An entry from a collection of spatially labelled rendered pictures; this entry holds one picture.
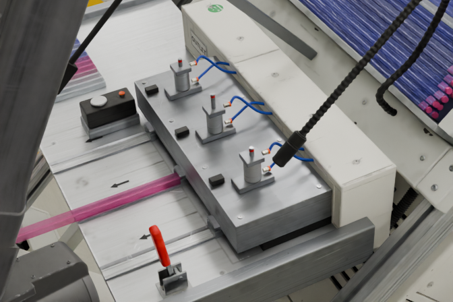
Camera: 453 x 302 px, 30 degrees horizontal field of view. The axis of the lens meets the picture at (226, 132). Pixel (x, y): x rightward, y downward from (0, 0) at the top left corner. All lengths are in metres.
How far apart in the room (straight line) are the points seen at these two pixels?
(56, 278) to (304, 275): 0.46
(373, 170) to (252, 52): 0.30
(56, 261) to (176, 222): 0.43
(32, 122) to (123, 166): 0.61
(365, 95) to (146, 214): 0.34
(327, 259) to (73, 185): 0.36
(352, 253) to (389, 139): 0.16
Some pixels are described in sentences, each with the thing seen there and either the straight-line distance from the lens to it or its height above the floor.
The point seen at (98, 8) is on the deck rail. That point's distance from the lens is 1.54.
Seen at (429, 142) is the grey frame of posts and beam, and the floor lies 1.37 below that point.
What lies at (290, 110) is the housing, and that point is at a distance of 1.15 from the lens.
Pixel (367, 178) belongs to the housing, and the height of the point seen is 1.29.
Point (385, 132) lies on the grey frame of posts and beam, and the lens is 1.13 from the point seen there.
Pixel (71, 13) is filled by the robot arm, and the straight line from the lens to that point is 0.59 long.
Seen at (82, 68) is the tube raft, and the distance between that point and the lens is 1.39.
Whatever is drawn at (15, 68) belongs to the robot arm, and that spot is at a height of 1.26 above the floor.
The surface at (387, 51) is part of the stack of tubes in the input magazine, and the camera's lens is 1.14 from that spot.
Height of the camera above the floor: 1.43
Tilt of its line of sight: 12 degrees down
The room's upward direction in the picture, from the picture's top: 40 degrees clockwise
